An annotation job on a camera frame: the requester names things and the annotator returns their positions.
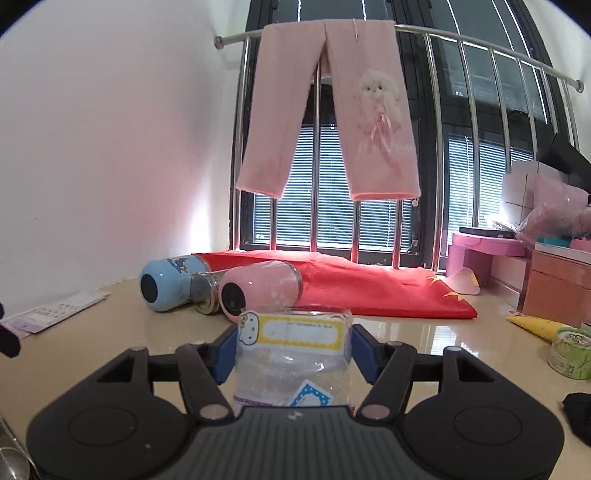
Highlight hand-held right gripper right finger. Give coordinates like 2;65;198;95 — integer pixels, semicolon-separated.
352;324;498;422

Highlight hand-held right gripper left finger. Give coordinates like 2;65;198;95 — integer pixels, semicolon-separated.
96;325;239;423

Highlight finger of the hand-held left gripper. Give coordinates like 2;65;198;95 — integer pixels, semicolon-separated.
0;302;21;358

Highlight clear plastic bottle with stickers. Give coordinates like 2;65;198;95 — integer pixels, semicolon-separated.
232;308;356;414

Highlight printed paper sheet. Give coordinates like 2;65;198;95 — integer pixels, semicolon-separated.
2;292;112;340

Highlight red cloth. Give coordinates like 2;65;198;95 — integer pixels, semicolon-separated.
191;250;478;320

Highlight stainless steel bottle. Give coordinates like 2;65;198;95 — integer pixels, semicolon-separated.
190;271;227;315

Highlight pink insulated bottle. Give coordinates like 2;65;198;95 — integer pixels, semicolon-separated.
218;261;303;324

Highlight blue insulated bottle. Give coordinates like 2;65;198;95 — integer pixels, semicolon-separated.
139;255;213;313

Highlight shiny metal object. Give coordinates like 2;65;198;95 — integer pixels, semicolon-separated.
0;418;31;480

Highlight pink small table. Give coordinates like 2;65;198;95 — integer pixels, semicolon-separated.
447;232;527;289

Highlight black flat box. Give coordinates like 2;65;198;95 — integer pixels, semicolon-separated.
459;226;515;239

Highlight yellow tube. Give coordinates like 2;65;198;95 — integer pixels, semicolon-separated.
505;311;573;343

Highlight green tape roll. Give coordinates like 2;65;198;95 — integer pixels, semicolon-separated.
547;325;591;380

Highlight pink wooden cabinet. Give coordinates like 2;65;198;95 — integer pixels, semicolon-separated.
522;247;591;328

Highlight black cloth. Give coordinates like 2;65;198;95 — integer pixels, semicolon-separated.
562;392;591;450

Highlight white tiled box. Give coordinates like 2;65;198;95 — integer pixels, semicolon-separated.
501;161;573;222

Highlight metal window railing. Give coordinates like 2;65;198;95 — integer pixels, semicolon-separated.
213;21;583;271

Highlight pink pants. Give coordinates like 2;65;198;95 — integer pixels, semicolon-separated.
235;18;422;200

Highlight pink plastic bag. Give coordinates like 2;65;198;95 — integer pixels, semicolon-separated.
517;175;589;245

